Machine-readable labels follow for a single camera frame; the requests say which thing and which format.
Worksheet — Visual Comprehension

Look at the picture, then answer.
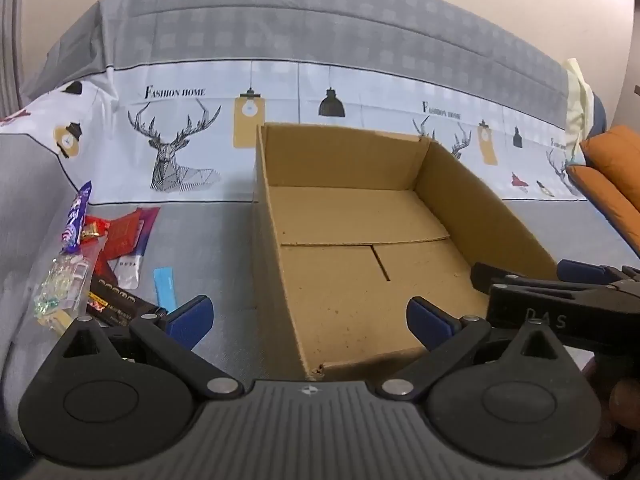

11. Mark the small red gold candy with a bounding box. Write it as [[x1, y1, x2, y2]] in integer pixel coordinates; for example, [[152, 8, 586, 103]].
[[82, 217, 111, 242]]

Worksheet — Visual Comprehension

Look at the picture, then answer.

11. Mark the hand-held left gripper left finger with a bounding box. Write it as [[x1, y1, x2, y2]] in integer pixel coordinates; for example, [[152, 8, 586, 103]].
[[47, 295, 246, 401]]

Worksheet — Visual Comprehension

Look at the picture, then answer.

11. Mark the clear candy bag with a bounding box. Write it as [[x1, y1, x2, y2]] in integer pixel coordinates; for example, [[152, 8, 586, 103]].
[[34, 252, 98, 333]]

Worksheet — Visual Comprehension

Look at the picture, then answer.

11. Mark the red square packet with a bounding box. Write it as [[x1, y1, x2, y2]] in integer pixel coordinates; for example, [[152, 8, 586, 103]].
[[106, 208, 151, 261]]

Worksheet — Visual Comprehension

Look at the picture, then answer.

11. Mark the light blue sachet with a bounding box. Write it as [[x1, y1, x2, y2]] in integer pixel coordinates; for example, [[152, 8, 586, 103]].
[[153, 266, 179, 311]]

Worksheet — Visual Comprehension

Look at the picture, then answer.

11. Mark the pale yellow pillow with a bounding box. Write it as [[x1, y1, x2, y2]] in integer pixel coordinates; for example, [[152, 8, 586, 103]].
[[565, 58, 596, 166]]

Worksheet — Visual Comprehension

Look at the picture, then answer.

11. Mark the grey curtain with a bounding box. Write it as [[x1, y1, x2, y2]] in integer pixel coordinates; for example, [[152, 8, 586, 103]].
[[0, 0, 27, 116]]

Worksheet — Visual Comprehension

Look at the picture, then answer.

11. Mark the purple snack packet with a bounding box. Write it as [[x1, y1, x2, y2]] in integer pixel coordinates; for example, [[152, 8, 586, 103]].
[[61, 181, 93, 255]]

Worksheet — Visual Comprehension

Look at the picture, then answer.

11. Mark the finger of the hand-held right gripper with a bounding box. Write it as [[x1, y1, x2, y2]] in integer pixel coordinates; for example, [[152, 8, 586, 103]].
[[557, 259, 640, 286], [471, 262, 621, 295]]

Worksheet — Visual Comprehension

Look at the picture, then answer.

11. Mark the dark chocolate bar packet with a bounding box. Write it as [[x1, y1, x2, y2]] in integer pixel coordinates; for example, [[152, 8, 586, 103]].
[[85, 275, 168, 332]]

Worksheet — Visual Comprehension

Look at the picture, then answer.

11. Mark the person's right hand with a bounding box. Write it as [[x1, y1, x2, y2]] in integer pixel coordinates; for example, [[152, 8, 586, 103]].
[[587, 355, 640, 476]]

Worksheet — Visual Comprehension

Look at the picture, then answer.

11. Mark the purple white sachet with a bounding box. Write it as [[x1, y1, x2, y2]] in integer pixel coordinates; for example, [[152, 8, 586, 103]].
[[112, 207, 161, 288]]

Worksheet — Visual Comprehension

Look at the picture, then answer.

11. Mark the brown cardboard box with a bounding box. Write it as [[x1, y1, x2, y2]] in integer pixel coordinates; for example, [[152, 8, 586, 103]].
[[252, 122, 558, 381]]

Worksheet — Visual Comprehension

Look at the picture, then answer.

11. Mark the orange cushion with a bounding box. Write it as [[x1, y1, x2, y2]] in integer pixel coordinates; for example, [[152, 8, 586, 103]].
[[580, 125, 640, 211], [565, 165, 640, 256]]

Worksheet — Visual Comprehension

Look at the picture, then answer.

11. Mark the large red snack packet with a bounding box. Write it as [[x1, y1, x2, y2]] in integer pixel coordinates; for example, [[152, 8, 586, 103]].
[[92, 240, 121, 281]]

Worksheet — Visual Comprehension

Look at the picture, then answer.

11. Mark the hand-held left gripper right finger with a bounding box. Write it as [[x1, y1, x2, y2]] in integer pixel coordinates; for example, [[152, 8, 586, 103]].
[[376, 296, 583, 401]]

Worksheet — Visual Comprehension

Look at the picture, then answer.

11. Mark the blue pillow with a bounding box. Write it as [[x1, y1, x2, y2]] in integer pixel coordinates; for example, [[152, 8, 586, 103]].
[[586, 90, 608, 138]]

